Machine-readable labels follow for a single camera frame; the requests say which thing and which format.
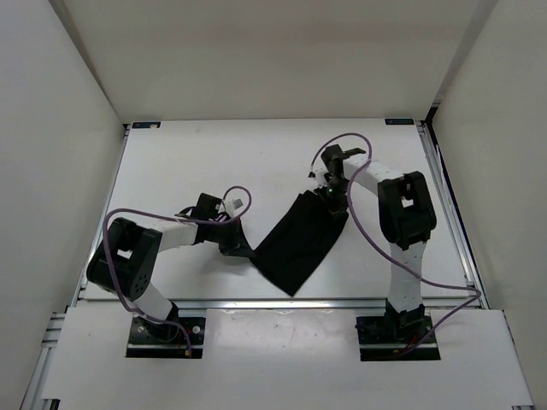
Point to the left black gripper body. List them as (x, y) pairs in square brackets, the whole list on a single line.
[(226, 236)]

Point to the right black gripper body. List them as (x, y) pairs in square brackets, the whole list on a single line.
[(334, 192)]

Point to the black skirt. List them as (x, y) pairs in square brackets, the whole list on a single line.
[(298, 244)]

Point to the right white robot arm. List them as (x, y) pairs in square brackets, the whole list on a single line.
[(406, 219)]

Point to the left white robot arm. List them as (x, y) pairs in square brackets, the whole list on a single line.
[(132, 240)]

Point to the right blue label sticker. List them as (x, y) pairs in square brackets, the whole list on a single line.
[(399, 122)]

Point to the blue label sticker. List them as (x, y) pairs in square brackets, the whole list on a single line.
[(399, 122), (146, 124)]

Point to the left blue label sticker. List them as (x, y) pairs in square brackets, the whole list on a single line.
[(146, 124)]

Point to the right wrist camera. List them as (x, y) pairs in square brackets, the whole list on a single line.
[(319, 176)]

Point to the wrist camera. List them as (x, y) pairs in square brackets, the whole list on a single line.
[(319, 176), (232, 207)]

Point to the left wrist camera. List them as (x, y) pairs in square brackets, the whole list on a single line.
[(232, 207)]

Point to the front aluminium rail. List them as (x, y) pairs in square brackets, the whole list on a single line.
[(340, 303)]

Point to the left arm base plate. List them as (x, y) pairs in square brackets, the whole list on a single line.
[(151, 341)]

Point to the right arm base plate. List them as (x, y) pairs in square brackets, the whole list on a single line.
[(377, 342)]

